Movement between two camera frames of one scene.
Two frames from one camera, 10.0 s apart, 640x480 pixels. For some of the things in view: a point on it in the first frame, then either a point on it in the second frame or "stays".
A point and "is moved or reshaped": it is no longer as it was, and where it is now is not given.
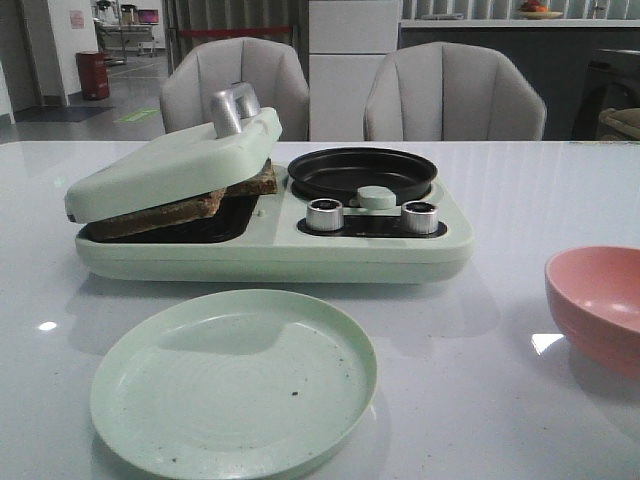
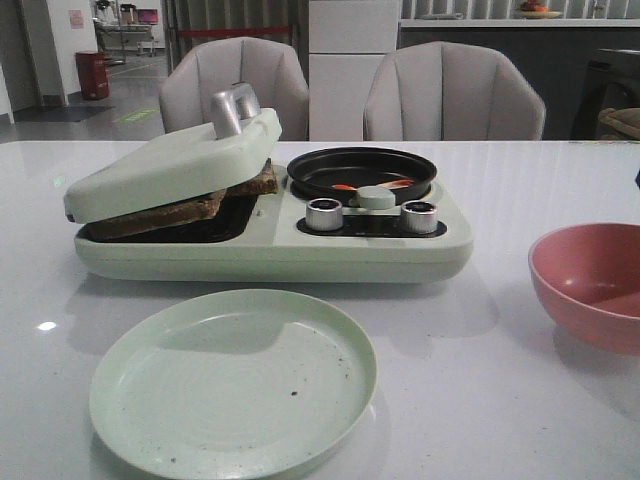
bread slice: (166, 215) stays
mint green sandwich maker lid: (180, 166) stays
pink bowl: (595, 295) is moved or reshaped
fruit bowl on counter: (537, 10) stays
